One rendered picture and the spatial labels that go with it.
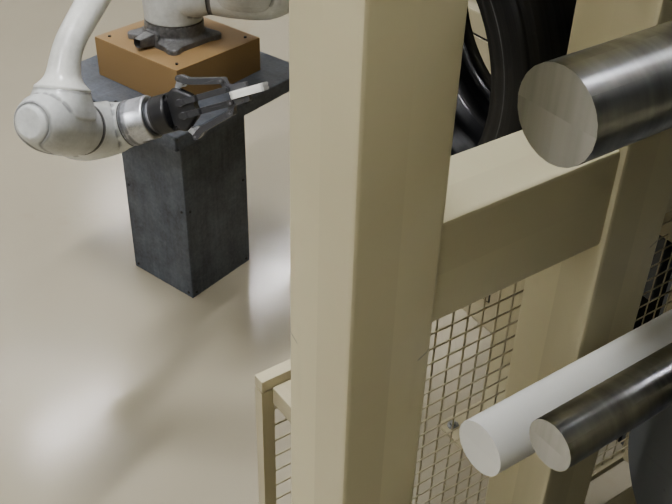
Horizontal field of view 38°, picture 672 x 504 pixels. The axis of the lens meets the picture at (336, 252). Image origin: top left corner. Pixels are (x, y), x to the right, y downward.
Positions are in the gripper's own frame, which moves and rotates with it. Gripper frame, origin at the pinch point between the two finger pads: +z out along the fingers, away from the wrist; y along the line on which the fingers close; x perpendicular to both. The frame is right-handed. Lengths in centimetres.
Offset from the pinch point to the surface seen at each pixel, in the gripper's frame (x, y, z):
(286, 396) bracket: 67, 36, 20
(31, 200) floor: -108, 18, -129
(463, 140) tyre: -9.9, 19.7, 35.1
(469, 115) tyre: -13.8, 15.8, 36.7
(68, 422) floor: -27, 69, -83
